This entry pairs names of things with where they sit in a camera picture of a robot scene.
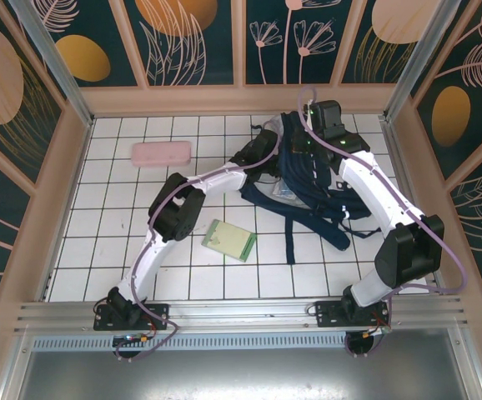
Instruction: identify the clear pack of pens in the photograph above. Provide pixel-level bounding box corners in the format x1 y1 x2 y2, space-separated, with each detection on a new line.
272 179 297 202

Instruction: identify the navy blue backpack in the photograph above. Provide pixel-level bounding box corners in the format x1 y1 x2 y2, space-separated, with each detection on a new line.
240 111 374 264

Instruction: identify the green notebook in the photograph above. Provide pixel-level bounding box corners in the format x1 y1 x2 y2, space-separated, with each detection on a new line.
201 219 258 263

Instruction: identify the pink pencil case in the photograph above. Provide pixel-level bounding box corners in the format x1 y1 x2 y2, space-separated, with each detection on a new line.
131 140 192 168

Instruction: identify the small circuit board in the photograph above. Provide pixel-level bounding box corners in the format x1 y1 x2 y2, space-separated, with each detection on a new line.
113 332 150 347
361 325 392 339

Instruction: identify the grey metal shelf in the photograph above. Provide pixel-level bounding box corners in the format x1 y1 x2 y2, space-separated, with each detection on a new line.
15 349 478 400

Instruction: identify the aluminium frame post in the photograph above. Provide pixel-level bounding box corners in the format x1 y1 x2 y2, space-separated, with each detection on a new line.
7 0 95 126
384 0 464 123

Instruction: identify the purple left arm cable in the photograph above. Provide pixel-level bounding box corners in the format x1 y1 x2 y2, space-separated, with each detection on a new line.
115 135 284 363

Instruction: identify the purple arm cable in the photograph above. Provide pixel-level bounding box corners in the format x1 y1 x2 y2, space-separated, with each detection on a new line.
298 86 468 360
115 135 284 363

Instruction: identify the aluminium mounting rail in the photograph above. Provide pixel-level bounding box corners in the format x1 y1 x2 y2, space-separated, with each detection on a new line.
13 294 470 335

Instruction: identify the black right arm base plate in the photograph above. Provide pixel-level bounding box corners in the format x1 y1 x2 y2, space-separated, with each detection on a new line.
314 299 392 330

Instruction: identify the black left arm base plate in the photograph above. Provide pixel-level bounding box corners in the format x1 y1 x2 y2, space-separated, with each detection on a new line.
93 302 170 332

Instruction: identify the slotted cable duct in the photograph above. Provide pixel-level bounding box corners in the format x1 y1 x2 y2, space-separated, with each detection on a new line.
30 335 350 352

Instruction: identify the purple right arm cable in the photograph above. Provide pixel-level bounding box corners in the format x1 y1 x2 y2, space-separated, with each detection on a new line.
298 86 468 360

